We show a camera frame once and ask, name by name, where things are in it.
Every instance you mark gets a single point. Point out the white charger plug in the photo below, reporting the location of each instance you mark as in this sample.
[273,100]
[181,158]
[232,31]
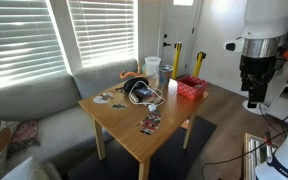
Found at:
[152,107]

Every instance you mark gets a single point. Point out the wooden square table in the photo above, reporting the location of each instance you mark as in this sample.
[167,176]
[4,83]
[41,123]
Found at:
[130,126]

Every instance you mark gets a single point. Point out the dark floor rug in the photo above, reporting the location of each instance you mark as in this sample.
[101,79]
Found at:
[170,156]

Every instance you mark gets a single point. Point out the dark rectangular pouch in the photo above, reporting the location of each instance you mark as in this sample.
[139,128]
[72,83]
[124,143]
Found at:
[143,94]

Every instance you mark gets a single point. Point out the round santa sticker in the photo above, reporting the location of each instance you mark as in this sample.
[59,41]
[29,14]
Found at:
[101,98]

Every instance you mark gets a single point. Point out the white window blind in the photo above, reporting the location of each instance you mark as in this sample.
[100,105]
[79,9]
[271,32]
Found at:
[20,40]
[104,30]

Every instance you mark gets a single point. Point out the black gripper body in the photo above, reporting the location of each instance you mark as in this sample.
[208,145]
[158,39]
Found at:
[257,70]

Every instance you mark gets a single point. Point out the colourful snack packet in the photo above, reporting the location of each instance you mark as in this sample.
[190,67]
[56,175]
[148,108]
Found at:
[150,122]

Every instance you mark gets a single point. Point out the metal tumbler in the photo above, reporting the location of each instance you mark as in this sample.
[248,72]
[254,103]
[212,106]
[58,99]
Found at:
[165,75]

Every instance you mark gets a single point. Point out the black oval case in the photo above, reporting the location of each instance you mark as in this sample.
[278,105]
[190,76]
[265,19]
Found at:
[134,82]

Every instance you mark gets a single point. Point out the translucent plastic cup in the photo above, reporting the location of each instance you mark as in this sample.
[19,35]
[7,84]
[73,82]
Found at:
[152,66]

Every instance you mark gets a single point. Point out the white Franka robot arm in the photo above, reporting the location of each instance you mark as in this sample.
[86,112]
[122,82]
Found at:
[267,20]

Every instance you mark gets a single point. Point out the grey sofa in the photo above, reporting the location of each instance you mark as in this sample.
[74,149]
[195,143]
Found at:
[50,106]

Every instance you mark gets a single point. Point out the white door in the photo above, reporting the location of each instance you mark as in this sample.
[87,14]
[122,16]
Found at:
[179,30]

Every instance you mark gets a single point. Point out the red floral cushion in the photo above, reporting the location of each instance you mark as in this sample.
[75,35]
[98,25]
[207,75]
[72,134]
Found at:
[25,135]

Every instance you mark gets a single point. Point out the white round stand base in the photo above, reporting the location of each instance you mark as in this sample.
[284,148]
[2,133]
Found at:
[250,110]

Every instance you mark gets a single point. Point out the orange plush squid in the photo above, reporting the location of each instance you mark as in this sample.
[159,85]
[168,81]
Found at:
[128,74]

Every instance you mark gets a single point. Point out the plain white pillow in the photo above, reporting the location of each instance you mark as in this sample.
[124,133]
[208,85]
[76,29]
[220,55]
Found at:
[27,170]

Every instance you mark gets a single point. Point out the yellow post black top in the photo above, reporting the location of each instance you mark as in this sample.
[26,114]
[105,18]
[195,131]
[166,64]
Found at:
[199,65]
[176,60]

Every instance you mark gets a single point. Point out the wooden framed crate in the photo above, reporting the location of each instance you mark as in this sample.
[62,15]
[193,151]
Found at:
[255,153]

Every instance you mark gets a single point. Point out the red woven basket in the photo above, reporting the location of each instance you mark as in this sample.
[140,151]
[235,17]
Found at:
[191,86]

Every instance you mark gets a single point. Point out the small dark sticker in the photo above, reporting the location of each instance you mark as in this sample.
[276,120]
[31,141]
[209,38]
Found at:
[118,106]

